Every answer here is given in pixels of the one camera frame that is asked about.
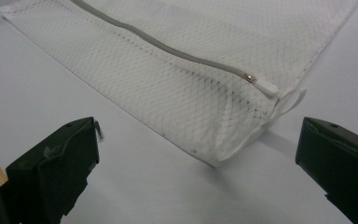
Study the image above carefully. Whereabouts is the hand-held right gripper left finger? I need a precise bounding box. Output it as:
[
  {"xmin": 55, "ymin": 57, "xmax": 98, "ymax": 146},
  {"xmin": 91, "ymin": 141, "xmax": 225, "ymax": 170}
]
[{"xmin": 0, "ymin": 117, "xmax": 105, "ymax": 224}]

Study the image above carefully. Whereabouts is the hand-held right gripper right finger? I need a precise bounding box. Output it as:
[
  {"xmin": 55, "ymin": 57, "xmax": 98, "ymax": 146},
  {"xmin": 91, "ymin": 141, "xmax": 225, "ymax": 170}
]
[{"xmin": 295, "ymin": 117, "xmax": 358, "ymax": 224}]

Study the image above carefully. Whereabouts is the white mesh laundry bag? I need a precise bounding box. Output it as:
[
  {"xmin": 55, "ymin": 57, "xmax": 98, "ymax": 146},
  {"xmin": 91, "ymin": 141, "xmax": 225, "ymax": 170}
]
[{"xmin": 0, "ymin": 0, "xmax": 358, "ymax": 169}]

